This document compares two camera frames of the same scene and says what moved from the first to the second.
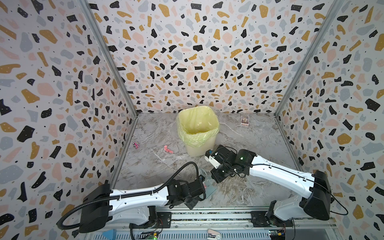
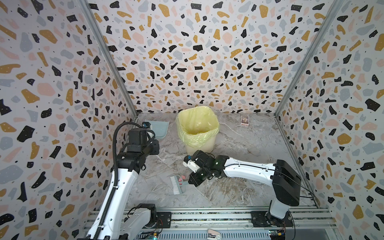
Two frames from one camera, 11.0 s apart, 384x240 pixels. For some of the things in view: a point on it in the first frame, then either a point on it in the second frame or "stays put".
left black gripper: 193,204 -> 155,149
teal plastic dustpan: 209,190 -> 160,128
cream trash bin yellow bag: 197,127 stays put
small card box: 244,120 stays put
